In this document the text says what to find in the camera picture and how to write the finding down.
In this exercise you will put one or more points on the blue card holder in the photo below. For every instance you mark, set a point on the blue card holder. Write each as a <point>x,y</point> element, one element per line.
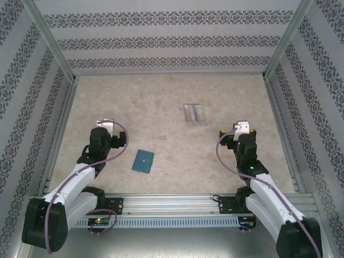
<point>142,161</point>

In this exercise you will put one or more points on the clear plastic card tray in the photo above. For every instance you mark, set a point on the clear plastic card tray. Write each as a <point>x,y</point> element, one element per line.
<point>200,118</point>

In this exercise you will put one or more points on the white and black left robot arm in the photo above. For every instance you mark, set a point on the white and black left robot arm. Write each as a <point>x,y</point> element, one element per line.
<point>72,180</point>

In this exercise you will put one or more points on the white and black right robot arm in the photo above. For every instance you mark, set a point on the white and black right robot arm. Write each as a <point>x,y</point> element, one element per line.
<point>268,193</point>

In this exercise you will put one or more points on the small circuit board, blue light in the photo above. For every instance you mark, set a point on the small circuit board, blue light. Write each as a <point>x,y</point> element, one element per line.
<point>246,223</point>

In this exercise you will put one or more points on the small circuit board, green light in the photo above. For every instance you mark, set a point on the small circuit board, green light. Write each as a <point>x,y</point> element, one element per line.
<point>99,221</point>

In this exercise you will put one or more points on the grey metal sheet panel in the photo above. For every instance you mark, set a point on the grey metal sheet panel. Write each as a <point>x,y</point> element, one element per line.
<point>172,244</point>

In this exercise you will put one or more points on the aluminium side rail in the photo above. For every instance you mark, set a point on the aluminium side rail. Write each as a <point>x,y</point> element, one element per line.
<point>60,129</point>
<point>281,129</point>

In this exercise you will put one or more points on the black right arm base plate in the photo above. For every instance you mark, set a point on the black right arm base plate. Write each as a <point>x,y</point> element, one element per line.
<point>225,205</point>

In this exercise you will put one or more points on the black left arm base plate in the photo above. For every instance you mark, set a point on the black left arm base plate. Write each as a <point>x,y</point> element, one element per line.
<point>118,205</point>

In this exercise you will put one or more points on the aluminium mounting rail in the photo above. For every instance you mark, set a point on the aluminium mounting rail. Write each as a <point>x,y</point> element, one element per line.
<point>172,205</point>

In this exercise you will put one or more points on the aluminium rear rail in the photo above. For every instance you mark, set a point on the aluminium rear rail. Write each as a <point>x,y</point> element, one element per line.
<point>172,73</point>

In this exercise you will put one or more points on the aluminium frame post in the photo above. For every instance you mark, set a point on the aluminium frame post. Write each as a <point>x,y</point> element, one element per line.
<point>51,40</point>
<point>289,40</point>

